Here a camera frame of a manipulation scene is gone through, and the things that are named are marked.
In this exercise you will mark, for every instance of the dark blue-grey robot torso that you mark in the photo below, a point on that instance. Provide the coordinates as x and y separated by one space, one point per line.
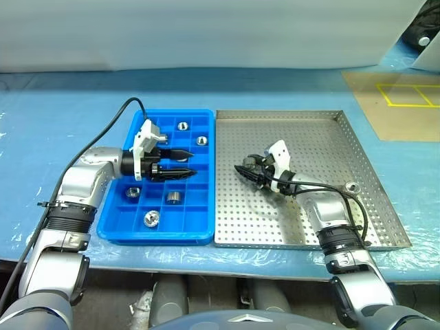
227 321

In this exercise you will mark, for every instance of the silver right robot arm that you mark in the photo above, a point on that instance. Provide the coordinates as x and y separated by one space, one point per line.
326 206

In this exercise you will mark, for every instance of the blue table cover sheet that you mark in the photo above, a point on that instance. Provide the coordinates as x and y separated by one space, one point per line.
51 120

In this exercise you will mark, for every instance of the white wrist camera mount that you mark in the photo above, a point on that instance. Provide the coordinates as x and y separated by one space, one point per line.
282 154
148 132

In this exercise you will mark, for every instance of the black bag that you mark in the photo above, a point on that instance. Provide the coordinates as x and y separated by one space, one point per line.
416 31

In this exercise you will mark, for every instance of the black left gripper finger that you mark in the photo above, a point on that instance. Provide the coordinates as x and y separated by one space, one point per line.
175 154
175 173

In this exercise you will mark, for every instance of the silver metal roller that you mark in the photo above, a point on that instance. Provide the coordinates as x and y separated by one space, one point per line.
183 126
132 192
248 162
151 218
201 140
352 187
174 197

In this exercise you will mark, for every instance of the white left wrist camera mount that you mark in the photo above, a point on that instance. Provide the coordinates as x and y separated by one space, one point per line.
148 132

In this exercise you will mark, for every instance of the brown cardboard mat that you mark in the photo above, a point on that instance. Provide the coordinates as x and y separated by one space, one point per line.
395 120

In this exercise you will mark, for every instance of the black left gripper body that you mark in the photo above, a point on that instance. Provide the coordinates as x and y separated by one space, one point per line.
149 162

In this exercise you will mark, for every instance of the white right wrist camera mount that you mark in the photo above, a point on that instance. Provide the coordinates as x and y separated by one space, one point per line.
282 154

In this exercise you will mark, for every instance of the perforated steel tray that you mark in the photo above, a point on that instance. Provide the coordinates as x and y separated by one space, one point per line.
240 213

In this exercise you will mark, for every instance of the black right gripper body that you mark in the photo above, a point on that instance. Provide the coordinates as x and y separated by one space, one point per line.
265 172

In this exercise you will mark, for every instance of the white board panel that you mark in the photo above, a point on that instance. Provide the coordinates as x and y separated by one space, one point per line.
431 55

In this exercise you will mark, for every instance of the grey rounded cylinder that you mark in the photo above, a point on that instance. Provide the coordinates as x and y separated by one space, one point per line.
269 295
168 299

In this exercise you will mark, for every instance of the blue compartment tray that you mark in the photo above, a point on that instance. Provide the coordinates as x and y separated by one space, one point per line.
192 220

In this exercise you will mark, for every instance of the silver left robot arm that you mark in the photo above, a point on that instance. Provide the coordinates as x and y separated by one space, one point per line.
89 168

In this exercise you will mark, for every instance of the white round cap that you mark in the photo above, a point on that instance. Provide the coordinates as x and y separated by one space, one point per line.
423 41

